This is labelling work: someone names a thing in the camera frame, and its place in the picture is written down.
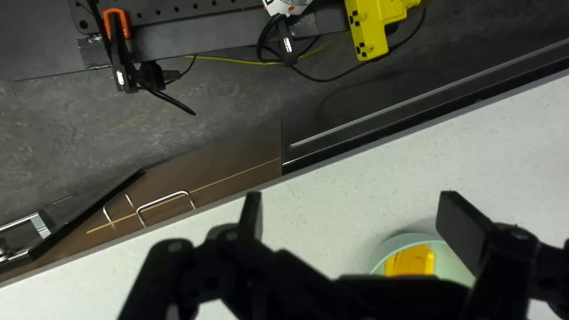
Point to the black perforated board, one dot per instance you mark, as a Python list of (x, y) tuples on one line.
[(195, 36)]

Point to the white grey box device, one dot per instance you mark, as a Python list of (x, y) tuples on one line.
[(284, 8)]

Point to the orange and black clamp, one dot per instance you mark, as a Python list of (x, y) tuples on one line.
[(120, 54)]

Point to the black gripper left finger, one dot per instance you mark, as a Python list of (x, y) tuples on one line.
[(250, 214)]

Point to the black dishwasher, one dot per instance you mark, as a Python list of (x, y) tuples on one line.
[(384, 100)]

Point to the light green bowl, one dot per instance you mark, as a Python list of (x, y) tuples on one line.
[(414, 239)]

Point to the brown wooden drawer front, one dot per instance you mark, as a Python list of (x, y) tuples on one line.
[(206, 171)]

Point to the wooden spatula with yellow head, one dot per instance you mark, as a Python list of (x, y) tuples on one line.
[(408, 260)]

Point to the yellow and black tool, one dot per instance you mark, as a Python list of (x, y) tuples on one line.
[(366, 24)]

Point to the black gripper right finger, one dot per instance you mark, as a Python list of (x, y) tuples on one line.
[(462, 228)]

